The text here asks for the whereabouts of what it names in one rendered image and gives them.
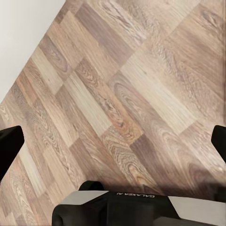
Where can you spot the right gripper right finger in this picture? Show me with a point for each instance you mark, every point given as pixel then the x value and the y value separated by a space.
pixel 218 139

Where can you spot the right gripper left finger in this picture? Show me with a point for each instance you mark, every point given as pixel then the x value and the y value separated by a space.
pixel 11 141

